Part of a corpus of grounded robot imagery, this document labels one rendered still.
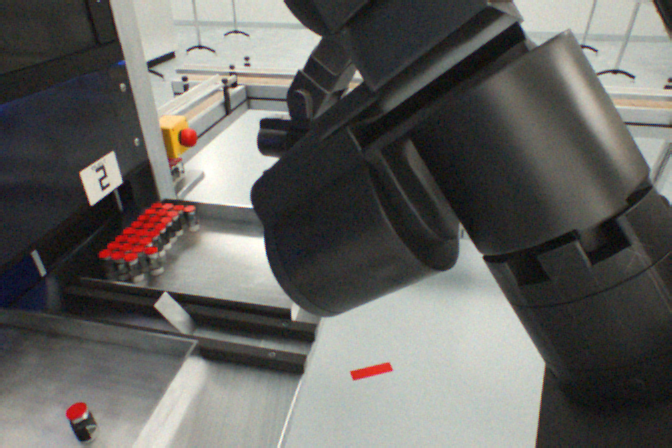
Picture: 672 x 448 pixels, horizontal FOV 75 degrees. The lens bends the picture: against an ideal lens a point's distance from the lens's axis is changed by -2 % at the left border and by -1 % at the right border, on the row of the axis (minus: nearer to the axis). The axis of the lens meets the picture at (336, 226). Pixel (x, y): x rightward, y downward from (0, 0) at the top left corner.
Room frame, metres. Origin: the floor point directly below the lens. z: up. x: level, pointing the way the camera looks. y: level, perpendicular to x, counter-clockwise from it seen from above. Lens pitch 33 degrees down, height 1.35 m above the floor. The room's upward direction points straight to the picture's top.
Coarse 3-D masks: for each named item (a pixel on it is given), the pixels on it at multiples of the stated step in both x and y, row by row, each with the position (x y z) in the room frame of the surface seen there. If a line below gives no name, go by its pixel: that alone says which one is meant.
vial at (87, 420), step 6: (84, 414) 0.28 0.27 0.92; (90, 414) 0.29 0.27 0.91; (72, 420) 0.28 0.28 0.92; (78, 420) 0.28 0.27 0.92; (84, 420) 0.28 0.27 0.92; (90, 420) 0.28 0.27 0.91; (72, 426) 0.28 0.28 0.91; (78, 426) 0.28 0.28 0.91; (84, 426) 0.28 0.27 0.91; (90, 426) 0.28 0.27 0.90; (96, 426) 0.29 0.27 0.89; (90, 432) 0.28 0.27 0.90; (96, 432) 0.28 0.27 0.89
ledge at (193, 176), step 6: (186, 168) 0.99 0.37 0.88; (186, 174) 0.95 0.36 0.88; (192, 174) 0.95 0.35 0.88; (198, 174) 0.95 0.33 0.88; (204, 174) 0.98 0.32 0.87; (186, 180) 0.92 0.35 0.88; (192, 180) 0.92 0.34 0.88; (198, 180) 0.94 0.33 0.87; (174, 186) 0.89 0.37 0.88; (180, 186) 0.89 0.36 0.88; (186, 186) 0.89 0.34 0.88; (192, 186) 0.91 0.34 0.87; (180, 192) 0.87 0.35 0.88; (186, 192) 0.89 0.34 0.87; (180, 198) 0.86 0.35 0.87
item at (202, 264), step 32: (224, 224) 0.73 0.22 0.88; (256, 224) 0.73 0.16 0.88; (192, 256) 0.62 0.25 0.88; (224, 256) 0.62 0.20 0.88; (256, 256) 0.62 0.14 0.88; (96, 288) 0.52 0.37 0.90; (128, 288) 0.51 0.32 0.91; (160, 288) 0.50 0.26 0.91; (192, 288) 0.54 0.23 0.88; (224, 288) 0.54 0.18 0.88; (256, 288) 0.54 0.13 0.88
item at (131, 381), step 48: (0, 336) 0.43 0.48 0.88; (48, 336) 0.43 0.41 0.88; (96, 336) 0.43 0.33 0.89; (144, 336) 0.41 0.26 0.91; (0, 384) 0.35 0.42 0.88; (48, 384) 0.35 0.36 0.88; (96, 384) 0.35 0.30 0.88; (144, 384) 0.35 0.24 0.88; (0, 432) 0.29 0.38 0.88; (48, 432) 0.29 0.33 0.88; (144, 432) 0.27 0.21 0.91
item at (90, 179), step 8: (112, 152) 0.69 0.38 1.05; (104, 160) 0.67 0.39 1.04; (112, 160) 0.69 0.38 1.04; (88, 168) 0.63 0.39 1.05; (112, 168) 0.68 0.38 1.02; (88, 176) 0.63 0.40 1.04; (96, 176) 0.64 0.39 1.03; (112, 176) 0.68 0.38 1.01; (120, 176) 0.70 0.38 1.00; (88, 184) 0.62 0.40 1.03; (96, 184) 0.64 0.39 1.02; (104, 184) 0.66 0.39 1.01; (112, 184) 0.67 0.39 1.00; (88, 192) 0.62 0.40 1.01; (96, 192) 0.63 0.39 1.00; (104, 192) 0.65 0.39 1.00; (96, 200) 0.63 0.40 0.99
